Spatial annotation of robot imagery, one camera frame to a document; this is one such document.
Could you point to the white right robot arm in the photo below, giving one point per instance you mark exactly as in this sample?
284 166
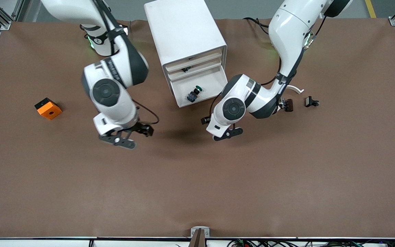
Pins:
115 109

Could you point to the green push button switch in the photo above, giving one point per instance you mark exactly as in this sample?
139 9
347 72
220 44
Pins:
193 96

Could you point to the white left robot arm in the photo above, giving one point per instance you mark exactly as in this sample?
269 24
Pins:
286 31

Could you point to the brown table mat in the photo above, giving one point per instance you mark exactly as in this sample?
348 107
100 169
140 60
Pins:
197 188

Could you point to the white curved plastic piece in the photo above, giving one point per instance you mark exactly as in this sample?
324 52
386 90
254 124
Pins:
297 89

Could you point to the brown bar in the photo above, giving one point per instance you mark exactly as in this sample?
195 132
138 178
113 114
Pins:
199 240

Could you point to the orange and black button box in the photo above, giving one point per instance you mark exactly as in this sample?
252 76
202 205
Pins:
48 109

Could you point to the white table edge rail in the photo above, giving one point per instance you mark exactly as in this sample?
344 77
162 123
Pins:
29 244

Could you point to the black small component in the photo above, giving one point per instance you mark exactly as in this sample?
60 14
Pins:
310 101

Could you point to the grey metal bracket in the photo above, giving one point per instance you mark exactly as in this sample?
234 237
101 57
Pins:
194 233

